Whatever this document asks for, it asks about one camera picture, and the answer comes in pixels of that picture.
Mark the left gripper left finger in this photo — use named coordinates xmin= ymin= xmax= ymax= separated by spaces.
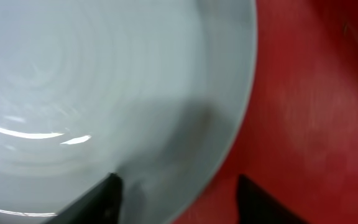
xmin=45 ymin=173 xmax=123 ymax=224

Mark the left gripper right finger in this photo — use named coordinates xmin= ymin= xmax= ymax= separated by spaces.
xmin=236 ymin=175 xmax=307 ymax=224

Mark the light blue plate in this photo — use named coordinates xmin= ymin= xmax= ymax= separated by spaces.
xmin=0 ymin=0 xmax=257 ymax=223

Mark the red plastic tray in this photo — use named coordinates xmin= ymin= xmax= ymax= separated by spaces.
xmin=177 ymin=0 xmax=358 ymax=223

